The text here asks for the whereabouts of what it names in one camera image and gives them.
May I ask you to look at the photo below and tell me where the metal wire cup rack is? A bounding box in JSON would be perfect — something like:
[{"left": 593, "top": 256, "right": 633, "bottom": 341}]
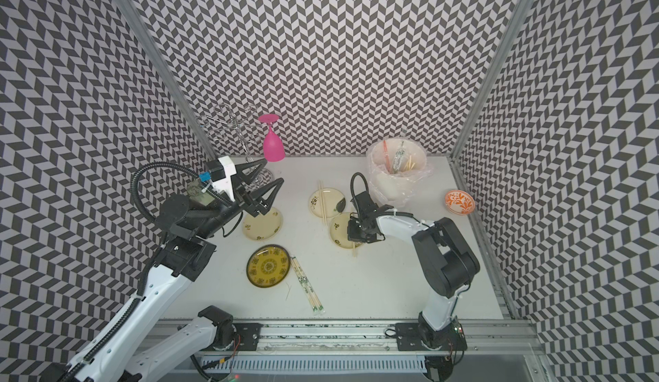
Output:
[{"left": 203, "top": 105, "right": 274, "bottom": 190}]

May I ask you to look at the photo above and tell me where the dark yellow patterned plate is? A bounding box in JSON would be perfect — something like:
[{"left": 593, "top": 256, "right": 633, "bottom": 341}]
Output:
[{"left": 246, "top": 244, "right": 291, "bottom": 289}]

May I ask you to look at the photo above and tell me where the cream plate centre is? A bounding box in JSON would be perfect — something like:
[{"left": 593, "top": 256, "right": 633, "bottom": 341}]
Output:
[{"left": 329, "top": 213, "right": 361, "bottom": 250}]

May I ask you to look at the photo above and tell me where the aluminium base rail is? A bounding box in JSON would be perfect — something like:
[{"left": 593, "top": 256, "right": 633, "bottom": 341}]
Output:
[{"left": 127, "top": 320, "right": 555, "bottom": 381}]

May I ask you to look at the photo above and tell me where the small orange patterned dish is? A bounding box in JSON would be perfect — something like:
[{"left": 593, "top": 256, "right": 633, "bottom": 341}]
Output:
[{"left": 444, "top": 190, "right": 476, "bottom": 216}]

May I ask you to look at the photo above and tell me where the green wrapped chopsticks pair left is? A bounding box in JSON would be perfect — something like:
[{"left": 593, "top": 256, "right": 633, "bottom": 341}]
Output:
[{"left": 291, "top": 256, "right": 324, "bottom": 314}]

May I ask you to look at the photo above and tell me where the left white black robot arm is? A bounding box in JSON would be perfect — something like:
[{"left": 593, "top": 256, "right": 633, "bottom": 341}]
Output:
[{"left": 39, "top": 157, "right": 284, "bottom": 381}]

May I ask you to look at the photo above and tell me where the cream plate left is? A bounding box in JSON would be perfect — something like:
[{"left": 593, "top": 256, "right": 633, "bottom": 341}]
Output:
[{"left": 242, "top": 208, "right": 283, "bottom": 241}]

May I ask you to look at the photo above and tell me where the green translucent plastic cup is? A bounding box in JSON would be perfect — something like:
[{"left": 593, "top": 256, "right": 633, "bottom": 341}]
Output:
[{"left": 186, "top": 180, "right": 215, "bottom": 206}]

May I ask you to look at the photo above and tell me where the white bin with plastic bag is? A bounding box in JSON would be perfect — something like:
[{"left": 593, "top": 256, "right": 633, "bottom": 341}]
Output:
[{"left": 367, "top": 138, "right": 433, "bottom": 208}]

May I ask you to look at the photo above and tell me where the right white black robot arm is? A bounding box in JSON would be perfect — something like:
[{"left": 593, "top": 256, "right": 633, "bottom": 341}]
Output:
[{"left": 347, "top": 183, "right": 481, "bottom": 354}]

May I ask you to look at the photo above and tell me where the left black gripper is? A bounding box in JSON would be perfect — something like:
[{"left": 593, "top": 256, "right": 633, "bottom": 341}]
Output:
[{"left": 194, "top": 158, "right": 282, "bottom": 241}]

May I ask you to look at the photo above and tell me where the cream plate with dark mark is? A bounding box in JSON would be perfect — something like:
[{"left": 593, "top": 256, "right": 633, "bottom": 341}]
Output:
[{"left": 308, "top": 187, "right": 347, "bottom": 219}]

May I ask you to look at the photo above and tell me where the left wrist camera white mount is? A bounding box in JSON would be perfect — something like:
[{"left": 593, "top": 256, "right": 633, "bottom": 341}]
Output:
[{"left": 199, "top": 155, "right": 237, "bottom": 202}]

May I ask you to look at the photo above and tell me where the pink plastic goblet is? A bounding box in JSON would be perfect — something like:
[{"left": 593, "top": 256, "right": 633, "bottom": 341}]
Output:
[{"left": 258, "top": 114, "right": 286, "bottom": 162}]

